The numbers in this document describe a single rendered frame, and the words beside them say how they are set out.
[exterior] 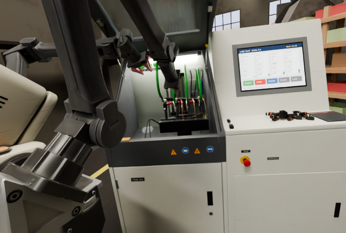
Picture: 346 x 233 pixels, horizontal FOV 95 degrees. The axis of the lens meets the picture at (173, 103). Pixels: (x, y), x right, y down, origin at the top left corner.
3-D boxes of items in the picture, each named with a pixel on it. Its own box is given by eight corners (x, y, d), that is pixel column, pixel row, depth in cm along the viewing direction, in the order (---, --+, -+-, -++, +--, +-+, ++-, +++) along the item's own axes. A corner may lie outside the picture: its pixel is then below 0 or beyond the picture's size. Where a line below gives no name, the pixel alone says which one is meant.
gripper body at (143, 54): (131, 61, 81) (121, 49, 75) (148, 53, 77) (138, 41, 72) (129, 69, 77) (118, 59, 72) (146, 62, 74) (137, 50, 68)
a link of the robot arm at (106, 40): (108, 60, 72) (100, 43, 66) (111, 46, 80) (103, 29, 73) (134, 55, 73) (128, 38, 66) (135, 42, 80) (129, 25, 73)
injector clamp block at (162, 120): (161, 142, 113) (158, 122, 110) (162, 136, 123) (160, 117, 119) (209, 139, 110) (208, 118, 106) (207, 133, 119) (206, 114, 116)
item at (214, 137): (114, 167, 96) (109, 143, 92) (117, 163, 100) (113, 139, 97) (219, 162, 90) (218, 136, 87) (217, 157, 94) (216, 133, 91)
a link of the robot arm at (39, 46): (35, 64, 78) (15, 44, 69) (42, 56, 82) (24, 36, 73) (117, 62, 72) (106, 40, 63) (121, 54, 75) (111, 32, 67)
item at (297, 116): (272, 123, 89) (273, 114, 88) (263, 117, 99) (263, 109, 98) (316, 120, 87) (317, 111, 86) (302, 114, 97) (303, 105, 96)
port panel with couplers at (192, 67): (189, 100, 135) (186, 63, 128) (189, 99, 138) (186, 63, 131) (205, 99, 134) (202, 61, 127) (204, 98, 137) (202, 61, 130)
